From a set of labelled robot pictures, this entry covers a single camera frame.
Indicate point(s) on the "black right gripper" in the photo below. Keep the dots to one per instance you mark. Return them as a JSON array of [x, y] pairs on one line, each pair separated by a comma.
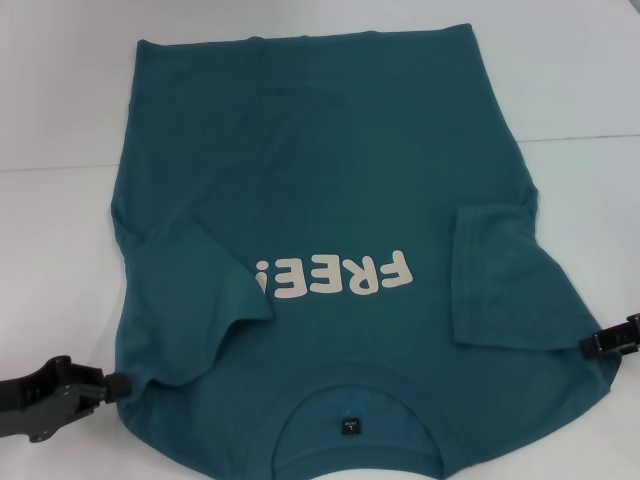
[[622, 337]]

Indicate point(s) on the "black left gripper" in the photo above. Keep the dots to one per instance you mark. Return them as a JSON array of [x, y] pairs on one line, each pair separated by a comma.
[[50, 390]]

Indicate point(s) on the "teal t-shirt with FREE print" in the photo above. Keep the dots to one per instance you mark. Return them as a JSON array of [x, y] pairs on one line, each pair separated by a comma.
[[325, 175]]

